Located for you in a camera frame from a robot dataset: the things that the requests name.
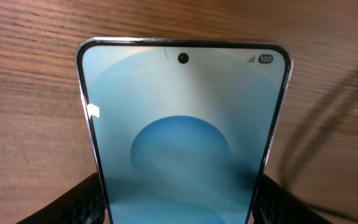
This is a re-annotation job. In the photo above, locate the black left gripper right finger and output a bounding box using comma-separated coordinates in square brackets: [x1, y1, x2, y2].
[252, 174, 331, 224]

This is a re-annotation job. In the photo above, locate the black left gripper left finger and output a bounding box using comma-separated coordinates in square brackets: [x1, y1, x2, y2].
[17, 173, 106, 224]

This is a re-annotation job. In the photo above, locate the black USB-C charger cable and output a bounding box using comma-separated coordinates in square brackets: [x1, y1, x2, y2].
[278, 55, 358, 224]

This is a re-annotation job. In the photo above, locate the Galaxy S25 smartphone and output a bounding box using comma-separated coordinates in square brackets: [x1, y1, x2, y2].
[75, 37, 293, 224]

